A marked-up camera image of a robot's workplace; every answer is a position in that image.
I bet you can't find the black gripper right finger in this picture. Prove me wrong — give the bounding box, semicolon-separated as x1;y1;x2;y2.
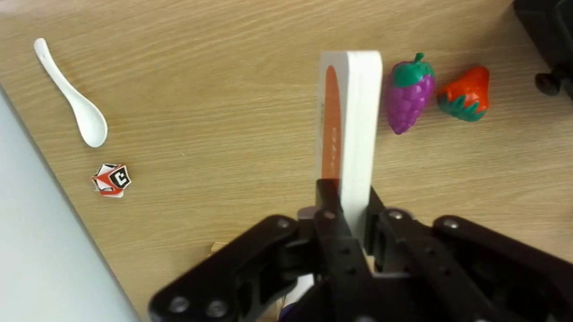
362;187;573;322

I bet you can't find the purple toy grape bunch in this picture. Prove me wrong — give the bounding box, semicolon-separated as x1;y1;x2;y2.
383;52;437;137

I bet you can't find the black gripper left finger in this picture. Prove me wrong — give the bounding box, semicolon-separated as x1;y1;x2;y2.
147;178;385;322

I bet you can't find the white ceramic spoon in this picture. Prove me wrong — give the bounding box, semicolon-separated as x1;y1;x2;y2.
32;36;111;151

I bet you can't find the small red white cube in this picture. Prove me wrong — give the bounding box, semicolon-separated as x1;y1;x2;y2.
91;163;134;201

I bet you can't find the red toy strawberry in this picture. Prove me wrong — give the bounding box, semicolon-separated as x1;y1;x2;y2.
435;63;492;124

